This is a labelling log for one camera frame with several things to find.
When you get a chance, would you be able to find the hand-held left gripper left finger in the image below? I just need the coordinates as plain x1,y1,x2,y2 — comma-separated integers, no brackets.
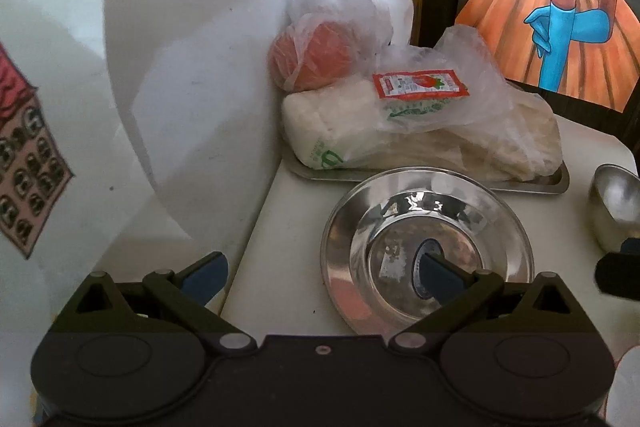
72,251,258,355

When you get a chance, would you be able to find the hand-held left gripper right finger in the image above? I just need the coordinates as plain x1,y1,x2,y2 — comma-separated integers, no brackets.
389,252,571,355

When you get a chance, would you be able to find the tomato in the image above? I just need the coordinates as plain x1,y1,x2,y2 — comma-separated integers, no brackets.
295,21,357,92
268,26,306,88

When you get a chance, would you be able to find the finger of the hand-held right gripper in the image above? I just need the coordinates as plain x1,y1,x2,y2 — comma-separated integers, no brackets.
594,237,640,299

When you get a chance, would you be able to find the stainless steel plate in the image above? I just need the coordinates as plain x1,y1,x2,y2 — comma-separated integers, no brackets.
320,166,535,338

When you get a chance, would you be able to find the metal tray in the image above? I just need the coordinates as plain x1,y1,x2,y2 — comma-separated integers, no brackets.
282,154,571,195

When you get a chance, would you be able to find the bag of flatbreads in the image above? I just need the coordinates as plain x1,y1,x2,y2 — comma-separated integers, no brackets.
380,27,563,182

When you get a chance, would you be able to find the bag of white buns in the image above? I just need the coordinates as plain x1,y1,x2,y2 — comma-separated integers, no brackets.
281,74,501,172

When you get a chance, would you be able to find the colourful houses drawing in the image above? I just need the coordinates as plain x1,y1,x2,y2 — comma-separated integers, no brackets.
0,42,76,260

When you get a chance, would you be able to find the wall poster orange dress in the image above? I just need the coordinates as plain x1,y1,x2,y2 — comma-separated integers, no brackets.
455,0,640,112

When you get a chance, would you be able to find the stainless steel bowl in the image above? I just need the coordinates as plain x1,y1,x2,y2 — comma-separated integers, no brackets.
587,163,640,253

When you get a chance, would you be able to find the red sauce packet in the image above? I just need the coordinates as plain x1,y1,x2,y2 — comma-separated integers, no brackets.
372,69,471,100

